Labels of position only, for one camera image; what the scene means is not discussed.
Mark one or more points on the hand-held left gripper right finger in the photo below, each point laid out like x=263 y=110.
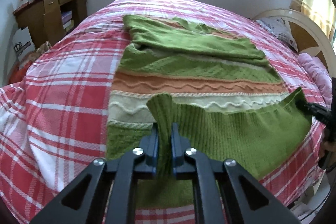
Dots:
x=175 y=141

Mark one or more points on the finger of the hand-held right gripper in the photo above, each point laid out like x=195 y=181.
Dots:
x=315 y=109

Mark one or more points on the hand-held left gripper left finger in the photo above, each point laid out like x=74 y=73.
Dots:
x=155 y=141

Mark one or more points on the green orange striped knit sweater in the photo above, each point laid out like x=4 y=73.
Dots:
x=210 y=69

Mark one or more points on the person's right hand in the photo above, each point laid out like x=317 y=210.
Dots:
x=328 y=146

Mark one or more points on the pink ruffled cloth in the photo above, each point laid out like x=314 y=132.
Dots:
x=315 y=71

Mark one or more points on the cream wooden headboard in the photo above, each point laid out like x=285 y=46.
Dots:
x=312 y=29

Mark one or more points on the floral pillow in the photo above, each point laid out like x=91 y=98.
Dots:
x=278 y=29

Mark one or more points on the red plaid bed blanket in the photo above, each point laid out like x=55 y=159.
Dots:
x=65 y=82

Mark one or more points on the brown patterned bag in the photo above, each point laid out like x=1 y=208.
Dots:
x=43 y=48

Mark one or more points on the stack of books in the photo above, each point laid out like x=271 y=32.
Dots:
x=67 y=19

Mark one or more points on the red plastic bag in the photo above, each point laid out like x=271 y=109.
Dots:
x=19 y=73

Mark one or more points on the brown wooden desk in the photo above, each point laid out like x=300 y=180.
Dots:
x=51 y=19

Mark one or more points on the white printed carrier bag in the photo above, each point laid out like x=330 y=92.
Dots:
x=23 y=43

